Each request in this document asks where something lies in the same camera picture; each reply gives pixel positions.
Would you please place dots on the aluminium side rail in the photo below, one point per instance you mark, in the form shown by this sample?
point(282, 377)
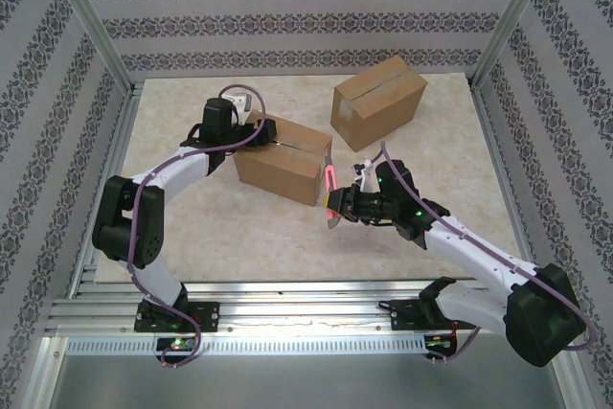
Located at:
point(116, 141)
point(498, 141)

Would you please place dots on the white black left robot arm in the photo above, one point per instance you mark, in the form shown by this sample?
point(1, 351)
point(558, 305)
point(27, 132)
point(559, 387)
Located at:
point(177, 165)

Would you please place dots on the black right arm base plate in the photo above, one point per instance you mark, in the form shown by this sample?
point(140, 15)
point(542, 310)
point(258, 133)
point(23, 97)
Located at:
point(407, 315)

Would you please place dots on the cardboard box with teddy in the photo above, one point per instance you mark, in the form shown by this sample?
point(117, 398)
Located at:
point(378, 112)

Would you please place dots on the wide aluminium mounting rail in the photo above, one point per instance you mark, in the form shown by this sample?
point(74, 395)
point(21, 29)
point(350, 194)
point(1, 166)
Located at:
point(306, 306)

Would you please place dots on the grey metal panel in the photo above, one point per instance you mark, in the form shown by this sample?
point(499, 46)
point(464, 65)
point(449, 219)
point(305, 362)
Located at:
point(306, 380)

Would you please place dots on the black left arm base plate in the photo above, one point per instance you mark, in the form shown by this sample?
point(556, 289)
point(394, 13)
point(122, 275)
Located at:
point(208, 315)

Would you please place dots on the pink utility knife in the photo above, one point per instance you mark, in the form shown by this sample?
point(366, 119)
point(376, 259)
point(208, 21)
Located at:
point(330, 176)

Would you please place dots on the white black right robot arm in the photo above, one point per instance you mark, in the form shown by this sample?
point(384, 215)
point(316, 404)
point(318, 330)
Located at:
point(479, 256)

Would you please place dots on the cardboard box with doll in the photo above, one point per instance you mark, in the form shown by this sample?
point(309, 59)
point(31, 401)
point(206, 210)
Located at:
point(278, 174)

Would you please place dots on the aluminium frame post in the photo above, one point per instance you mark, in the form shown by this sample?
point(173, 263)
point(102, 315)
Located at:
point(512, 16)
point(88, 16)

